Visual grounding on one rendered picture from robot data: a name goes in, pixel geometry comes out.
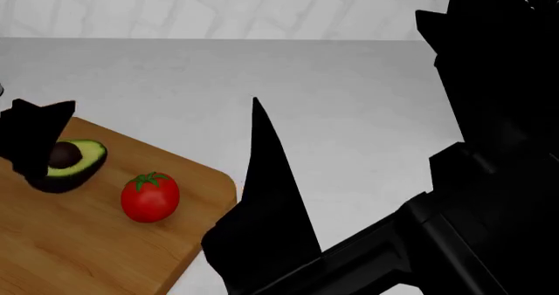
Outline halved avocado with pit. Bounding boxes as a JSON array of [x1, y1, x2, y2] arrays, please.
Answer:
[[28, 139, 108, 194]]

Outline red tomato with green stem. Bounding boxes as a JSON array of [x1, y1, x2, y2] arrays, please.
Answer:
[[121, 171, 181, 224]]

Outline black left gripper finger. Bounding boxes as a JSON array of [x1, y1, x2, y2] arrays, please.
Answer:
[[0, 99, 41, 167], [12, 99, 77, 189]]

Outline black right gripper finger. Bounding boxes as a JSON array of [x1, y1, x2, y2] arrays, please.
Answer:
[[414, 0, 559, 146], [200, 96, 323, 295]]

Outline wooden cutting board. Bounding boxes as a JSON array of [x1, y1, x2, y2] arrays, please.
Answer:
[[0, 116, 238, 295]]

